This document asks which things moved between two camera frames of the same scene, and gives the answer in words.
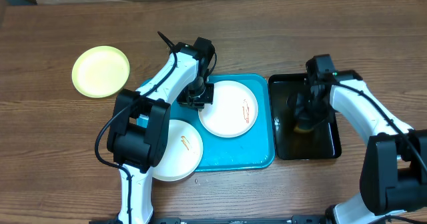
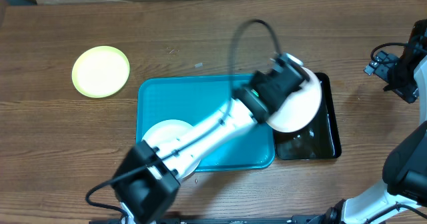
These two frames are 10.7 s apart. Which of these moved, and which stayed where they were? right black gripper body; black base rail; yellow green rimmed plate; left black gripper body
Moved: right black gripper body; left black gripper body
Stayed: yellow green rimmed plate; black base rail
